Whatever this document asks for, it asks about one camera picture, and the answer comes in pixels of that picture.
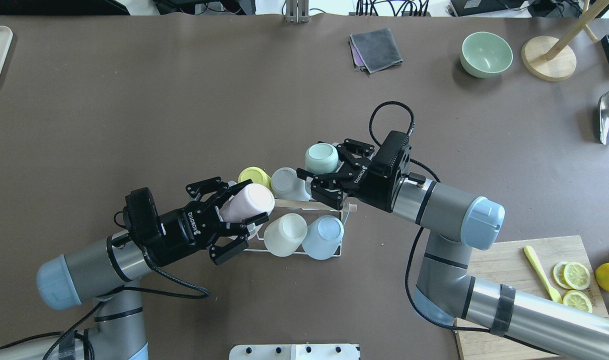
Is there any yellow plastic knife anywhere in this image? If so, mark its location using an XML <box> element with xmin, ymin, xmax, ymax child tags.
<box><xmin>522</xmin><ymin>245</ymin><xmax>563</xmax><ymax>305</ymax></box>

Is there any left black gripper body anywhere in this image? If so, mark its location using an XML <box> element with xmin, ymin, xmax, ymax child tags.
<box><xmin>145</xmin><ymin>207</ymin><xmax>220</xmax><ymax>267</ymax></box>

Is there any yellow cup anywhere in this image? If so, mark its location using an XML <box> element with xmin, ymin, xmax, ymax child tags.
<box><xmin>237</xmin><ymin>166</ymin><xmax>272</xmax><ymax>191</ymax></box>

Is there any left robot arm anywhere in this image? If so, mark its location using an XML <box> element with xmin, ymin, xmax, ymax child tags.
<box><xmin>0</xmin><ymin>177</ymin><xmax>275</xmax><ymax>360</ymax></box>

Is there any wooden mug tree stand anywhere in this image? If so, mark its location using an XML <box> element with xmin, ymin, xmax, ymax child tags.
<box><xmin>520</xmin><ymin>0</ymin><xmax>609</xmax><ymax>82</ymax></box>

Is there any lemon slice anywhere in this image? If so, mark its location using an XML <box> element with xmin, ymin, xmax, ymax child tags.
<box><xmin>552</xmin><ymin>261</ymin><xmax>572</xmax><ymax>290</ymax></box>
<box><xmin>562</xmin><ymin>289</ymin><xmax>593</xmax><ymax>313</ymax></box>
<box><xmin>562</xmin><ymin>261</ymin><xmax>591</xmax><ymax>290</ymax></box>

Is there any cream white cup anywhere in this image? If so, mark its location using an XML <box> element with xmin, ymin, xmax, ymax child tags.
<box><xmin>263</xmin><ymin>213</ymin><xmax>308</xmax><ymax>257</ymax></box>

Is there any grey cup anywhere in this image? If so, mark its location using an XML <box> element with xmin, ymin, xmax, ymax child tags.
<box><xmin>271</xmin><ymin>167</ymin><xmax>311</xmax><ymax>202</ymax></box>

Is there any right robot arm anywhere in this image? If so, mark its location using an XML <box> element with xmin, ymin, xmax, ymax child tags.
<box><xmin>298</xmin><ymin>127</ymin><xmax>609</xmax><ymax>360</ymax></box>

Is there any grey folded cloth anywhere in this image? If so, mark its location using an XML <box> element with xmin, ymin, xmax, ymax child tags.
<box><xmin>348</xmin><ymin>27</ymin><xmax>403</xmax><ymax>75</ymax></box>

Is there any bamboo cutting board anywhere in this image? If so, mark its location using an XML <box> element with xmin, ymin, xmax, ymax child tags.
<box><xmin>455</xmin><ymin>235</ymin><xmax>594</xmax><ymax>360</ymax></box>

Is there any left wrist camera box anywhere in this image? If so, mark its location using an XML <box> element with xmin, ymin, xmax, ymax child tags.
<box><xmin>123</xmin><ymin>187</ymin><xmax>162</xmax><ymax>248</ymax></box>

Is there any mint green cup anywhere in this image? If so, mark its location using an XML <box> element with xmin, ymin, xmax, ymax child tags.
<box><xmin>304</xmin><ymin>142</ymin><xmax>339</xmax><ymax>174</ymax></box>

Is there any white wire cup holder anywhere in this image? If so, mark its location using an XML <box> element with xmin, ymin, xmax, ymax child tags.
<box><xmin>246</xmin><ymin>199</ymin><xmax>357</xmax><ymax>261</ymax></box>

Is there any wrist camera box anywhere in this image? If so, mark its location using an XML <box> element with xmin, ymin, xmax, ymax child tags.
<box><xmin>368</xmin><ymin>130</ymin><xmax>410</xmax><ymax>179</ymax></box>
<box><xmin>123</xmin><ymin>187</ymin><xmax>162</xmax><ymax>248</ymax></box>

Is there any light blue cup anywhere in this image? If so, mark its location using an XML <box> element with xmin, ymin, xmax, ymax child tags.
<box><xmin>301</xmin><ymin>215</ymin><xmax>344</xmax><ymax>260</ymax></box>

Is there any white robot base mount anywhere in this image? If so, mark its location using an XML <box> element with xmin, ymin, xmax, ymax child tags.
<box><xmin>229</xmin><ymin>342</ymin><xmax>361</xmax><ymax>360</ymax></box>

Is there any pink cup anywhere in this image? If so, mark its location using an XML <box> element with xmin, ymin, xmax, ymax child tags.
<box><xmin>220</xmin><ymin>183</ymin><xmax>275</xmax><ymax>223</ymax></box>

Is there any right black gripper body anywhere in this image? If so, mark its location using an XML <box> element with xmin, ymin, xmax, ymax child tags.
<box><xmin>342</xmin><ymin>162</ymin><xmax>409</xmax><ymax>214</ymax></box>

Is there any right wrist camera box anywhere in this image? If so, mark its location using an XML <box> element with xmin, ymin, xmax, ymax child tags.
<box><xmin>368</xmin><ymin>130</ymin><xmax>410</xmax><ymax>179</ymax></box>

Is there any mint green bowl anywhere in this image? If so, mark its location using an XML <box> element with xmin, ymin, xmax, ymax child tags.
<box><xmin>460</xmin><ymin>31</ymin><xmax>514</xmax><ymax>79</ymax></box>

